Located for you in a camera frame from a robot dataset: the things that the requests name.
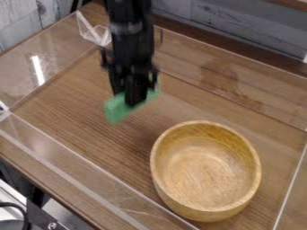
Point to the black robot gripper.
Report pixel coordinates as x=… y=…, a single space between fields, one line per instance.
x=128 y=62

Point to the black metal table frame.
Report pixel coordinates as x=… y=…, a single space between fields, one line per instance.
x=21 y=201

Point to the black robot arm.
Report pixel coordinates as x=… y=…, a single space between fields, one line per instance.
x=130 y=15

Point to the green rectangular block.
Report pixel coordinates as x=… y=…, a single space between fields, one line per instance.
x=116 y=110

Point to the clear acrylic corner bracket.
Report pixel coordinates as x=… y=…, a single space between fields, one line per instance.
x=96 y=34

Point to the brown wooden bowl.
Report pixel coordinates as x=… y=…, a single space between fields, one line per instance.
x=206 y=170

